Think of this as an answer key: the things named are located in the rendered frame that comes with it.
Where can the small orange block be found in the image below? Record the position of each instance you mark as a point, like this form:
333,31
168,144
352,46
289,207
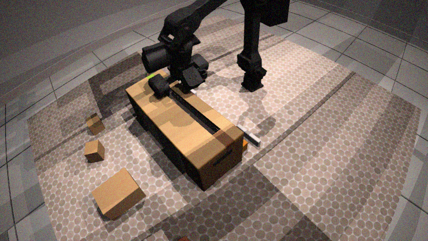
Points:
184,239

